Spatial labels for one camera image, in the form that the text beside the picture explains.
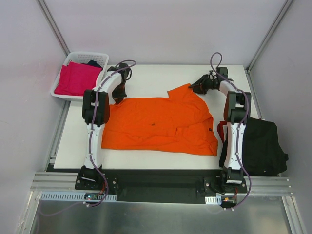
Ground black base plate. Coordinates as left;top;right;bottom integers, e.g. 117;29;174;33
75;169;247;204

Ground left white cable duct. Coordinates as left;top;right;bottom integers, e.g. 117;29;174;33
41;192;105;203

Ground right aluminium frame post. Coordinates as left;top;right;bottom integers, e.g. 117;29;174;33
246;0;295;74

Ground white cable duct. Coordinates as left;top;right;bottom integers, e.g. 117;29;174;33
41;192;105;203
205;196;222;205

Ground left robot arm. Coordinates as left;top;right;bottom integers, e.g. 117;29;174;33
75;59;136;191

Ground aluminium frame post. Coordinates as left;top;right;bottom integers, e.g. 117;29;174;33
36;0;70;56
246;0;295;74

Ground red t shirt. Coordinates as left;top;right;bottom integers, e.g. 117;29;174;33
217;121;227;143

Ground pink t shirt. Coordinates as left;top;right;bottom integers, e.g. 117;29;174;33
54;61;103;96

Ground orange t shirt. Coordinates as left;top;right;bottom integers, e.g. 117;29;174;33
101;84;218;156

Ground dark navy t shirt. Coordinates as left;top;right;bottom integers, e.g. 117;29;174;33
87;60;103;69

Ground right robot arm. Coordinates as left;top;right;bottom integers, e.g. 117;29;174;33
189;67;252;194

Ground white plastic basket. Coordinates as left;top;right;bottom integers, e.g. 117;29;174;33
50;51;109;101

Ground black t shirt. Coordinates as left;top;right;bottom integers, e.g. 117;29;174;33
218;117;289;176

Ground left aluminium frame post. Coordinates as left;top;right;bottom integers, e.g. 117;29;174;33
36;0;70;56

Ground right white cable duct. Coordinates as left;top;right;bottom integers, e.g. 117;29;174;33
205;196;222;205

